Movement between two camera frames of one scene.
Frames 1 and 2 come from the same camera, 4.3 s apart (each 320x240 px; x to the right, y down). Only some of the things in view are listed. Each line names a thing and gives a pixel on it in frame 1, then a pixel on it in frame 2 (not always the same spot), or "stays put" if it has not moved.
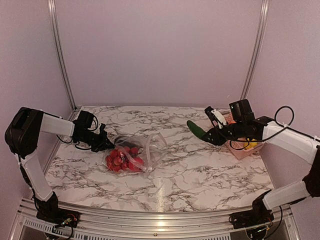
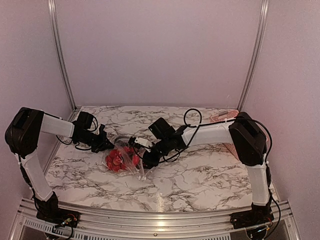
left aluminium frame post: x=51 y=6 stays put
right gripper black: x=217 y=139 -> x=148 y=159
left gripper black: x=102 y=145 stays put
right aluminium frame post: x=257 y=51 stays put
